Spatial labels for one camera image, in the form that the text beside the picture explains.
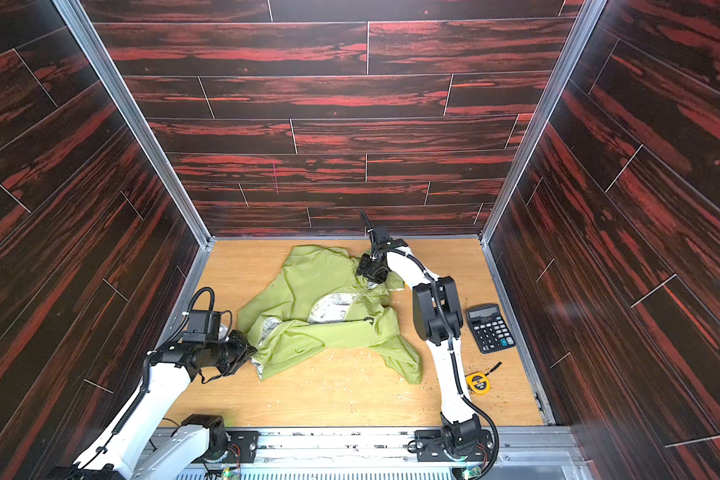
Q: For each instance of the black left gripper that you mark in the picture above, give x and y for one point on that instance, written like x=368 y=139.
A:
x=237 y=352

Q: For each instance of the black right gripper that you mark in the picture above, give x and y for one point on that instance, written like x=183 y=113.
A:
x=369 y=267

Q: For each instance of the green zip jacket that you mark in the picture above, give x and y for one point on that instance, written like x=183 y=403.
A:
x=318 y=302

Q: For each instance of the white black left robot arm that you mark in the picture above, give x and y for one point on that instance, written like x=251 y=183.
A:
x=166 y=374

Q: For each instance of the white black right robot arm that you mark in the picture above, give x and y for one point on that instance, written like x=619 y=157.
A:
x=437 y=318

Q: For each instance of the black desk calculator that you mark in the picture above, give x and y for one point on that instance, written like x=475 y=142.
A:
x=489 y=328

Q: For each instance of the yellow tape measure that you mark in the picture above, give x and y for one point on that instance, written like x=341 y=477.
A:
x=478 y=382

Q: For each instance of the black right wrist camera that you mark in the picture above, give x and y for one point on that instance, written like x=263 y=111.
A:
x=382 y=241

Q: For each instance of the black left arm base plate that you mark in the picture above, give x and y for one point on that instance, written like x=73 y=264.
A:
x=231 y=447

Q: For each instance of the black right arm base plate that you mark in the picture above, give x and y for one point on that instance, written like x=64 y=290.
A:
x=431 y=445

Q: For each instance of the aluminium front rail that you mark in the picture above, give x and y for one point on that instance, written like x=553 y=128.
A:
x=366 y=447

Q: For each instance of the aluminium corner post right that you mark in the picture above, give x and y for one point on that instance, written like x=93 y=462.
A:
x=580 y=33

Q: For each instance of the aluminium corner post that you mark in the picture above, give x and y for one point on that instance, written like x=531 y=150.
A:
x=80 y=26
x=580 y=33

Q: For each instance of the aluminium corner post left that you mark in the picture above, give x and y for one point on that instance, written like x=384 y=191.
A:
x=80 y=26

